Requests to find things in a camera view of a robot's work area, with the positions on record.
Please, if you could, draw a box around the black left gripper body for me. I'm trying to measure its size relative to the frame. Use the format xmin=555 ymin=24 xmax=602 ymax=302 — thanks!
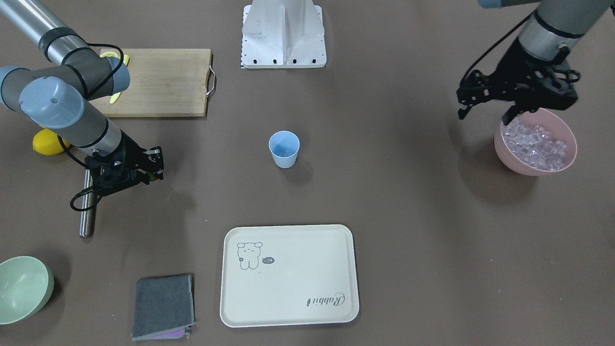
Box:
xmin=456 ymin=39 xmax=580 ymax=112

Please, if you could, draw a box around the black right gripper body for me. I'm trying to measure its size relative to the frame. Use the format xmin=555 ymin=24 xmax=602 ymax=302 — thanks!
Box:
xmin=85 ymin=133 xmax=164 ymax=195

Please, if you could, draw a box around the steel muddler black tip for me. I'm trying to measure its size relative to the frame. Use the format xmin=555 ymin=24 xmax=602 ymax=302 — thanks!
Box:
xmin=79 ymin=193 xmax=96 ymax=239

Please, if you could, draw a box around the light blue cup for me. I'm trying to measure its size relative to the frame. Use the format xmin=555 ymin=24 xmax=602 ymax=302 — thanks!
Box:
xmin=268 ymin=131 xmax=300 ymax=169

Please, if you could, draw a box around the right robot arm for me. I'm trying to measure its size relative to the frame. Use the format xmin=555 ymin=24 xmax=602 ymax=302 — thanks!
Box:
xmin=1 ymin=0 xmax=163 ymax=199

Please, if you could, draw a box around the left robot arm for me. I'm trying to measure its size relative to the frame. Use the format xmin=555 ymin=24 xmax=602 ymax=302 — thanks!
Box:
xmin=456 ymin=0 xmax=614 ymax=125

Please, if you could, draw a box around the pile of clear ice cubes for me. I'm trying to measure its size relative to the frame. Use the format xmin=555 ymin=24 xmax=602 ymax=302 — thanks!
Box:
xmin=500 ymin=118 xmax=567 ymax=172

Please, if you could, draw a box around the pink bowl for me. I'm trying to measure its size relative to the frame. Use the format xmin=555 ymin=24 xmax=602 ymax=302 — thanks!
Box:
xmin=494 ymin=108 xmax=578 ymax=176

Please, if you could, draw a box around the yellow plastic knife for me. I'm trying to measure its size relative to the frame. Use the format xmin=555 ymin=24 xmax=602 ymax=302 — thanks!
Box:
xmin=109 ymin=54 xmax=130 ymax=104

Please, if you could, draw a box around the yellow lemon lower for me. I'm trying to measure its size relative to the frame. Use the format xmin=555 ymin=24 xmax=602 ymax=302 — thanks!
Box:
xmin=32 ymin=128 xmax=71 ymax=156

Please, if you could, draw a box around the bamboo cutting board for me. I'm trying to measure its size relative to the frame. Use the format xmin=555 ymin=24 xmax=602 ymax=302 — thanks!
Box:
xmin=91 ymin=49 xmax=216 ymax=118

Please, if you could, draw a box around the lemon slice upper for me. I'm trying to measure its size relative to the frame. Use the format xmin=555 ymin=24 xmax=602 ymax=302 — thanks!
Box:
xmin=99 ymin=51 xmax=120 ymax=59

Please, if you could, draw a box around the grey folded cloth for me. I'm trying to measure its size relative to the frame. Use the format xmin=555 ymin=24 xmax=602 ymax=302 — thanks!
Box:
xmin=131 ymin=274 xmax=195 ymax=342

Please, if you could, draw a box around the mint green bowl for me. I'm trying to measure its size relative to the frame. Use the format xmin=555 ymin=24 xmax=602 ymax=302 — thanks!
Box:
xmin=0 ymin=256 xmax=55 ymax=325

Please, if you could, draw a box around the cream rabbit tray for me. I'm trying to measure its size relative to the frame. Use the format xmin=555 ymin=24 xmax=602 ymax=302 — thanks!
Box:
xmin=220 ymin=225 xmax=360 ymax=328

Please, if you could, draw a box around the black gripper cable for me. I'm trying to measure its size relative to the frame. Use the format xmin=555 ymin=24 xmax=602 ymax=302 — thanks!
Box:
xmin=459 ymin=12 xmax=534 ymax=87

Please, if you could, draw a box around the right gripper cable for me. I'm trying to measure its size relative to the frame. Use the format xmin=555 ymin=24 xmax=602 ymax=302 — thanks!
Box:
xmin=57 ymin=43 xmax=126 ymax=212

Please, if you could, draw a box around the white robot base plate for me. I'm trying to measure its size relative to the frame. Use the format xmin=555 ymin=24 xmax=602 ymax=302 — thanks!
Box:
xmin=240 ymin=0 xmax=327 ymax=69

